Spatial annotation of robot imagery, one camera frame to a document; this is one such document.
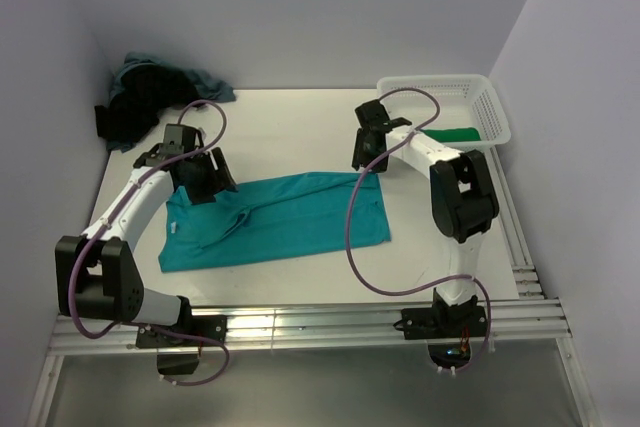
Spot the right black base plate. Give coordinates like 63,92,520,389
393,295,489,340

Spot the black t-shirt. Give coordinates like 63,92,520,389
94,64,199,151

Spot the teal t-shirt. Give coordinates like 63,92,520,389
158,172,391,273

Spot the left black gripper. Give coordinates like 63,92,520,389
182,148,238,206

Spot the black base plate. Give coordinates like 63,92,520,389
135,315,228,349
393,295,489,340

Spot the rolled green t-shirt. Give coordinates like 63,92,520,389
422,127,481,143

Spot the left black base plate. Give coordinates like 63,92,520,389
135,315,228,349

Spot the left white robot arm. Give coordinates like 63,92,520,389
54,124,236,346

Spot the white plastic basket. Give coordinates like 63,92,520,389
377,74,511,150

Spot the aluminium rail frame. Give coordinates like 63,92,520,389
48,150,571,357

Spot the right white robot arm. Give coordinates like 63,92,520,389
352,100,499,340

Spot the grey-blue t-shirt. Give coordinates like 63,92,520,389
109,52,236,103

